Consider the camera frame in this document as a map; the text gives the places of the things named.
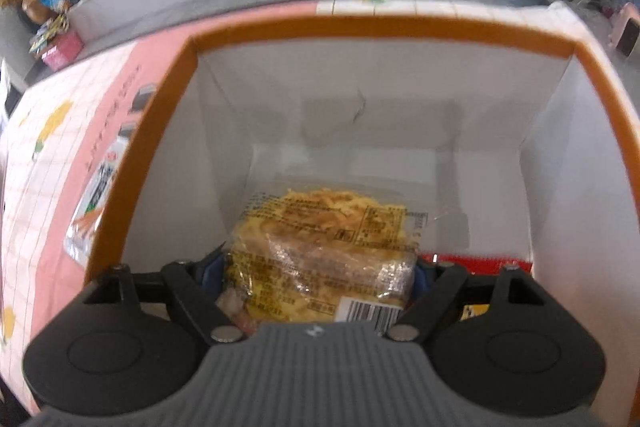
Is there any green and white snack packet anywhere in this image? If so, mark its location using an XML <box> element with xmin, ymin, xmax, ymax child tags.
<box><xmin>62</xmin><ymin>142</ymin><xmax>120</xmax><ymax>269</ymax></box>

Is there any orange cardboard box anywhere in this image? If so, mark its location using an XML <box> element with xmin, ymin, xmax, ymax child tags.
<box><xmin>82</xmin><ymin>0</ymin><xmax>640</xmax><ymax>408</ymax></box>

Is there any red foil snack packet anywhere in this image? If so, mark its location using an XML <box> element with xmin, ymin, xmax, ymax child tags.
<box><xmin>417</xmin><ymin>251</ymin><xmax>534</xmax><ymax>279</ymax></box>

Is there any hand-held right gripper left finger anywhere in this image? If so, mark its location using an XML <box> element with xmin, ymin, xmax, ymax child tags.
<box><xmin>81</xmin><ymin>244</ymin><xmax>242</xmax><ymax>344</ymax></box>

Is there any pink snack box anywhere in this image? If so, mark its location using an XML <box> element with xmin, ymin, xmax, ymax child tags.
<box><xmin>27</xmin><ymin>13</ymin><xmax>84</xmax><ymax>68</ymax></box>

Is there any yellow bread packet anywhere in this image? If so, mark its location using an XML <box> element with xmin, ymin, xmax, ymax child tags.
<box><xmin>215</xmin><ymin>187</ymin><xmax>431</xmax><ymax>338</ymax></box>

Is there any pink small appliance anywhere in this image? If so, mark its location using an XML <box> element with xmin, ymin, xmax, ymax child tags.
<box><xmin>609</xmin><ymin>3</ymin><xmax>640</xmax><ymax>58</ymax></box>

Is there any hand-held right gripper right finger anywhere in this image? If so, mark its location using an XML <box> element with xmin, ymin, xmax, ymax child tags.
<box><xmin>387</xmin><ymin>257</ymin><xmax>547</xmax><ymax>343</ymax></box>

